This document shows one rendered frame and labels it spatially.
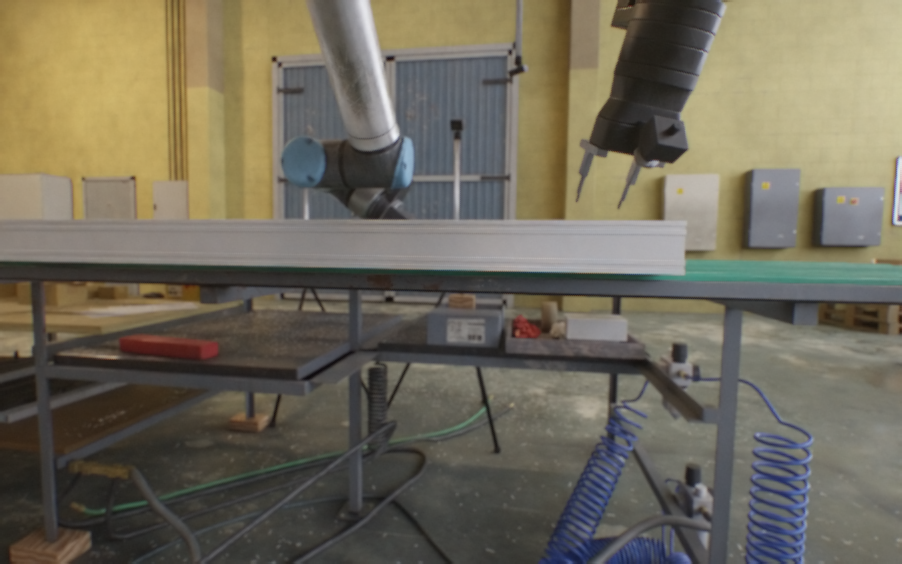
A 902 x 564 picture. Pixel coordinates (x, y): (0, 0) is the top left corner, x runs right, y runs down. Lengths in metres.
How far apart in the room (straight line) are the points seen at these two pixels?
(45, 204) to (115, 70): 2.65
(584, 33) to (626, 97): 7.04
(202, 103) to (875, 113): 10.01
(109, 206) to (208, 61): 3.26
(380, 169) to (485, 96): 6.76
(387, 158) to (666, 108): 0.48
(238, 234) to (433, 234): 0.30
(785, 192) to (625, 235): 7.30
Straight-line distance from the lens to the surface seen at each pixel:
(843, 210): 8.28
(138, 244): 0.88
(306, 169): 0.87
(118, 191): 10.21
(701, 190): 7.51
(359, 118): 0.78
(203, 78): 8.97
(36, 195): 10.65
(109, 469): 1.70
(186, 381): 1.38
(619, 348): 1.40
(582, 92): 7.22
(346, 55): 0.73
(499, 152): 7.32
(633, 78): 0.48
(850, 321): 7.55
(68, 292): 2.51
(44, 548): 1.84
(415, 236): 0.66
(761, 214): 7.77
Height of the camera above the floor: 0.89
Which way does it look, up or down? 4 degrees down
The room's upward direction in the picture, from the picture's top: 1 degrees clockwise
